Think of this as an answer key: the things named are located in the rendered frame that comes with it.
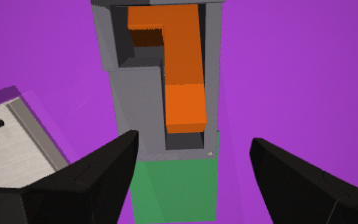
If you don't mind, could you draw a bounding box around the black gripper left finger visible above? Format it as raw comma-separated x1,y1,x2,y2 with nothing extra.
0,130,139,224

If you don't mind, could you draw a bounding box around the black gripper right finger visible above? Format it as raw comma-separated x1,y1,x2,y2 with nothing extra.
249,137,358,224

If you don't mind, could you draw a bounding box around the orange l-shaped part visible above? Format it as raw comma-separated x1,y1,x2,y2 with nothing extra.
128,4,207,133

